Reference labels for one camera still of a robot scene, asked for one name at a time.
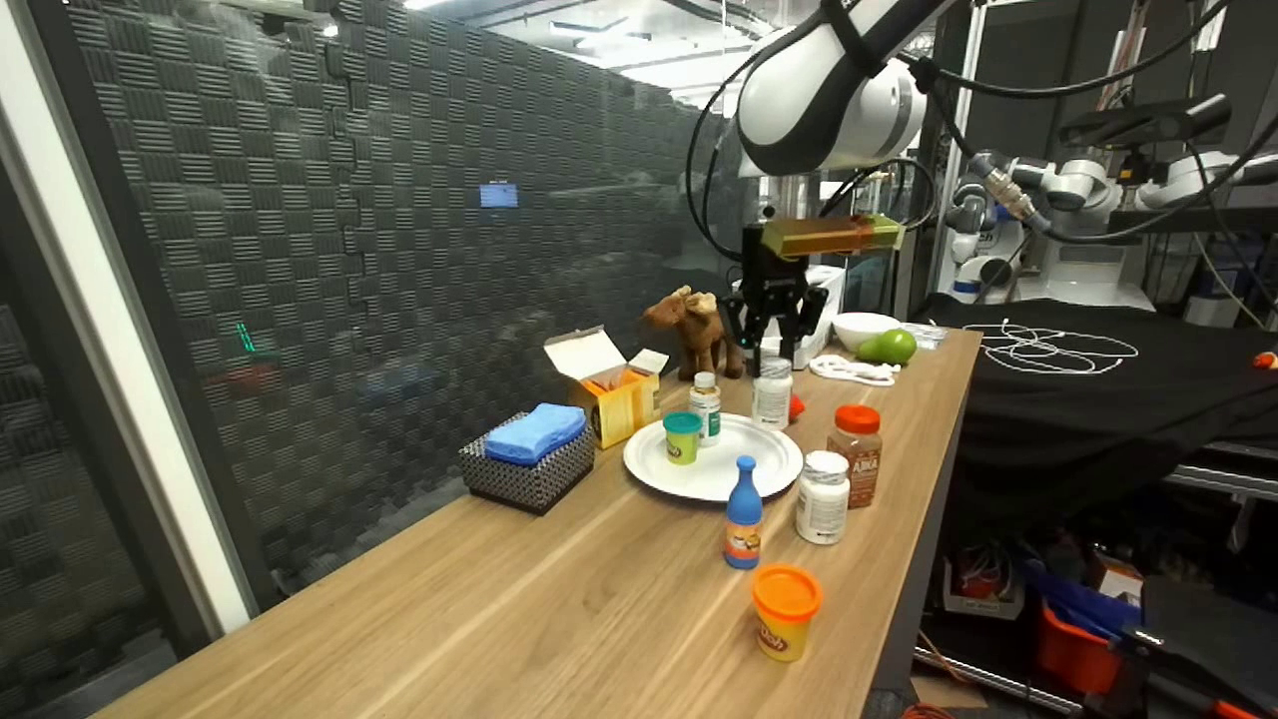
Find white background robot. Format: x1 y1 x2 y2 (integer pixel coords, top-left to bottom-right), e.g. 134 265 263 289
994 150 1278 217

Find yellow open carton box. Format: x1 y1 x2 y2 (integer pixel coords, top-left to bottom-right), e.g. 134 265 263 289
540 323 675 450

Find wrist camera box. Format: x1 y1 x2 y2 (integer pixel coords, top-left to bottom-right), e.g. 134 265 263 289
760 210 912 265

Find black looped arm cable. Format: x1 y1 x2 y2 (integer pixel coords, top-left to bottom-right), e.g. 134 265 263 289
679 36 804 265

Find brown plush moose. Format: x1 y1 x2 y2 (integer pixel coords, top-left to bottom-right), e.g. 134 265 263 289
639 285 752 390

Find green toy pear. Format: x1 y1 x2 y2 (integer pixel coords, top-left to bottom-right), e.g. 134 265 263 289
851 326 924 371

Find grey woven basket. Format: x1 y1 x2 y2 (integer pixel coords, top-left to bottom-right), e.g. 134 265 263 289
455 419 600 519

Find white paper plate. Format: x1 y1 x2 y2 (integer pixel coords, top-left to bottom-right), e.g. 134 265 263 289
619 407 807 508

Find blue bottle colourful label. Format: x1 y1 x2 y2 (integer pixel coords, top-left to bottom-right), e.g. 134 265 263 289
721 455 767 574

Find thin white cable loops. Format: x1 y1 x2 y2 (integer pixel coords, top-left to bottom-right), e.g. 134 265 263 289
962 314 1141 385

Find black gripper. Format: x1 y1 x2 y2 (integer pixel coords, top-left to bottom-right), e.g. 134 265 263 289
725 223 829 371

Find white container with leaves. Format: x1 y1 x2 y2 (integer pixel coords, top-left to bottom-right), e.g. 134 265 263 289
725 259 847 371

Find spice jar red lid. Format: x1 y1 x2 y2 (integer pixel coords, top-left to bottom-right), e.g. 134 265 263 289
827 402 885 512

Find black cloth covered table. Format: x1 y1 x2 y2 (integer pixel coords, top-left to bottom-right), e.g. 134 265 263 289
913 291 1278 470

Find white bowl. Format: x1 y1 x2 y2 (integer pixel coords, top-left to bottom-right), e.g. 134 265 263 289
829 306 912 359

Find yellow tub orange lid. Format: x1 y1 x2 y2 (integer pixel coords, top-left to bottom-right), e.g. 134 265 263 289
745 559 827 666

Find white pill bottle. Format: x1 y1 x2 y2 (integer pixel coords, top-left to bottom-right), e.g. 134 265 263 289
752 353 799 431
688 369 725 443
795 448 856 547

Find white coiled cable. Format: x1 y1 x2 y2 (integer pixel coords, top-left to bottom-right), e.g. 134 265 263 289
807 353 902 390

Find red storage bin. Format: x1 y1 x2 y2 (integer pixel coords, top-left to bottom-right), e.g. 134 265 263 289
1034 602 1126 703

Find long black hanging cable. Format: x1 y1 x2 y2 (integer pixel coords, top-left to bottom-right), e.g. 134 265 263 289
913 0 1278 253

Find blue sponge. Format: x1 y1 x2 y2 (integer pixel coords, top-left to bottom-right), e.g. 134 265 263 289
482 401 591 468

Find green tub teal lid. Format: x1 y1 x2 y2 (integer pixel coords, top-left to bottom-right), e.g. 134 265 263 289
661 407 705 468

